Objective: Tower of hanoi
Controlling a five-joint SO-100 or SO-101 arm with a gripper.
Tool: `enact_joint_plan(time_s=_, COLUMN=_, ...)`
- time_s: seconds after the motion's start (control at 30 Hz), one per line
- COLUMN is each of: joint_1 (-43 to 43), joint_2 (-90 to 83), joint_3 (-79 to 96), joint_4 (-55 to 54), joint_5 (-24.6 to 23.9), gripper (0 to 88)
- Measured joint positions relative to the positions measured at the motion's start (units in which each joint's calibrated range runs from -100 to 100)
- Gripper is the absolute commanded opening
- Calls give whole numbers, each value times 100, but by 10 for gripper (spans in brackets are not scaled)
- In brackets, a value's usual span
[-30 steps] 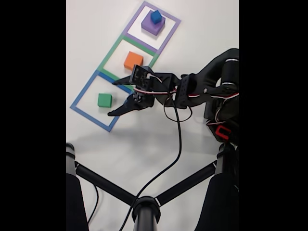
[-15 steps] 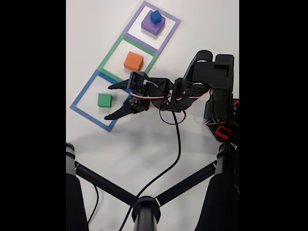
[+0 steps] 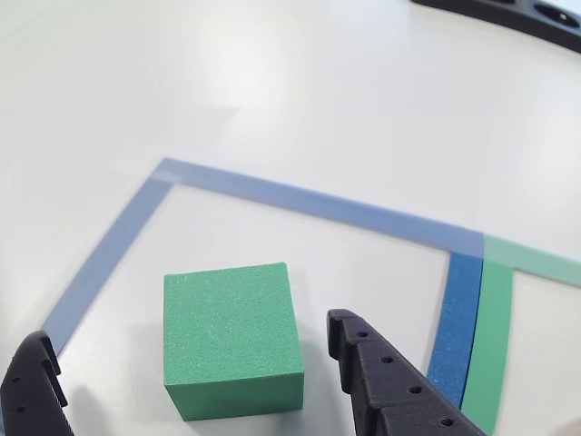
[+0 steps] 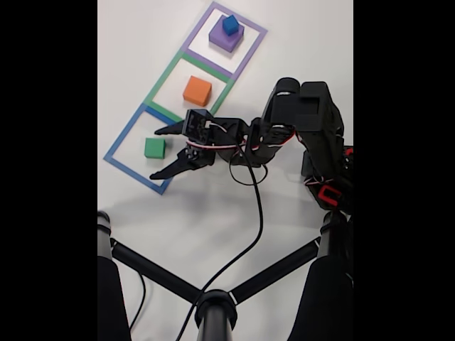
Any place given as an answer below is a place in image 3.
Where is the green block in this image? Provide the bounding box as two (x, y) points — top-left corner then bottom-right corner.
(162, 262), (306, 422)

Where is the blue tape square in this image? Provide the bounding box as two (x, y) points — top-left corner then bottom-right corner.
(39, 156), (486, 410)

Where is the green tape square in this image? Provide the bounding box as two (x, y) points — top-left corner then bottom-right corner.
(460, 233), (581, 436)

